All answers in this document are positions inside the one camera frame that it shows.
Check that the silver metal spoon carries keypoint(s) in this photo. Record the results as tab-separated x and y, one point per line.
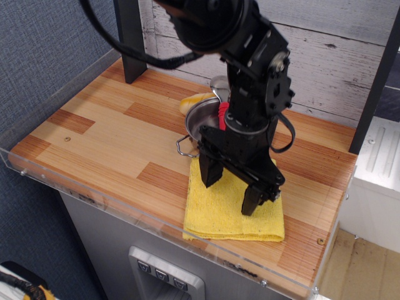
220	87

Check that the yellow napkin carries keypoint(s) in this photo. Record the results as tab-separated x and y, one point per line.
215	212

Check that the black left frame post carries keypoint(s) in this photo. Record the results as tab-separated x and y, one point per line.
130	33

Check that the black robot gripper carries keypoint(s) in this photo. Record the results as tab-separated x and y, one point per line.
247	157

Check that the white side appliance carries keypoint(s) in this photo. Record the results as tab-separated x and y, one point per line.
370	209

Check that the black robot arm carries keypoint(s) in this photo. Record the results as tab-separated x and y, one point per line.
257	59

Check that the silver dispenser button panel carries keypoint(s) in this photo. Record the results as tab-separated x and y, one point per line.
159	279

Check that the yellow toy banana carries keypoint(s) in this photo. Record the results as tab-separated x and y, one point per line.
188	102

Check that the black right frame post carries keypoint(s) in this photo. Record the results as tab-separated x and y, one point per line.
377	87

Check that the silver metal pot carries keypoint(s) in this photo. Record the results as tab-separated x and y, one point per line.
203	113

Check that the grey toy fridge cabinet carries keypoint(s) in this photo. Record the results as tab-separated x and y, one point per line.
107	239

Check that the black frame post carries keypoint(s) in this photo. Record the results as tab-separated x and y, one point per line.
130	33
377	87

